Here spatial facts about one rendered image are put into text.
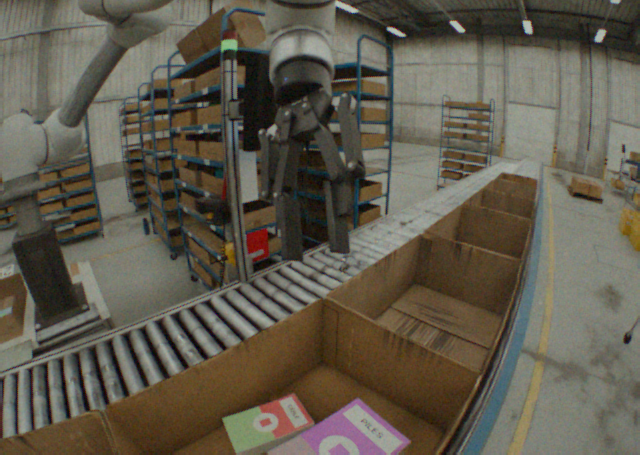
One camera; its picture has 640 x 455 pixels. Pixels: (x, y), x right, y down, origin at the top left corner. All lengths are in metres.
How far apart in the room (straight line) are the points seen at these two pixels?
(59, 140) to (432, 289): 1.33
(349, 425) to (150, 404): 0.27
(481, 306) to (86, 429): 0.86
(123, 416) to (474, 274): 0.78
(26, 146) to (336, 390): 1.14
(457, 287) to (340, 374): 0.41
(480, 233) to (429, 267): 0.41
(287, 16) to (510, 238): 1.02
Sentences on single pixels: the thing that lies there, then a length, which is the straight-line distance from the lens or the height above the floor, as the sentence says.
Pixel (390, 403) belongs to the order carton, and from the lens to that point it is 0.55.
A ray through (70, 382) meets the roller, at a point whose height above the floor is 0.75.
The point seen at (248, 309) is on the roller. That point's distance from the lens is 0.97.
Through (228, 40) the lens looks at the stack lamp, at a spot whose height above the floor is 1.62.
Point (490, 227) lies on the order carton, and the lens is 1.15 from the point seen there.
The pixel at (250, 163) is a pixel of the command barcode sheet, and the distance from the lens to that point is 1.04.
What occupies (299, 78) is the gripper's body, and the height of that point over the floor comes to 1.39.
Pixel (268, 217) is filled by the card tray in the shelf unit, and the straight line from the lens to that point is 1.69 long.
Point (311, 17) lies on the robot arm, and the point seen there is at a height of 1.49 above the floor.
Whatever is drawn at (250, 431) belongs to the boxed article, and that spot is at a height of 0.92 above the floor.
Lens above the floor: 1.34
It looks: 19 degrees down
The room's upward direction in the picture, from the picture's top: straight up
